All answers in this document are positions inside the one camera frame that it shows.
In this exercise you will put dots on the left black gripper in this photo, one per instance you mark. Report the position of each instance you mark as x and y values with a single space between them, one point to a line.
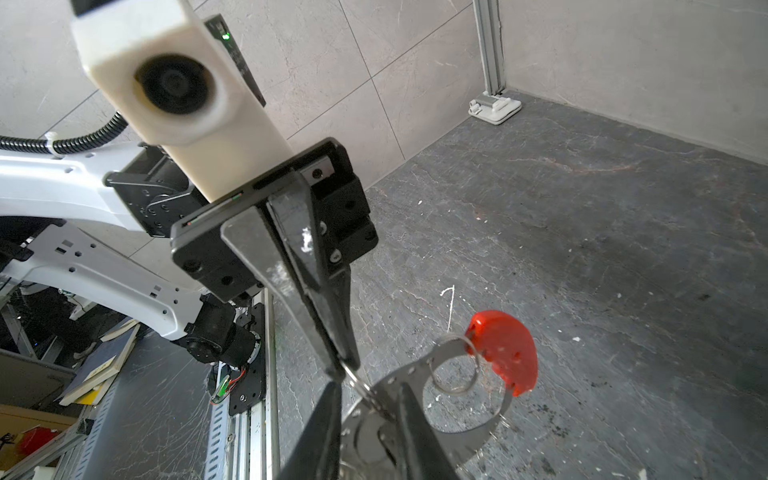
306 269

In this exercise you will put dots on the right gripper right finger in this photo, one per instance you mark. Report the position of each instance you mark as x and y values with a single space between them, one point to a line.
419 454

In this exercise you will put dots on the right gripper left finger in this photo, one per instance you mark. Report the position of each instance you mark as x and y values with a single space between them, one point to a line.
317 452

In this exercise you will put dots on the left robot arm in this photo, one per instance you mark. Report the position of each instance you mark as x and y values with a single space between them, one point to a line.
50 251

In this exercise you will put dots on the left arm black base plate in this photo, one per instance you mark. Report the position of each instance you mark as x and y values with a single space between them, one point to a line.
251 388

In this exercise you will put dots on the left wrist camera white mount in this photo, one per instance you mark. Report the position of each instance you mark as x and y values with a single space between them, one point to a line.
176 85

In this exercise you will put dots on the white wall socket box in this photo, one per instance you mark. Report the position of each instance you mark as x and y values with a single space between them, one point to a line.
493 109

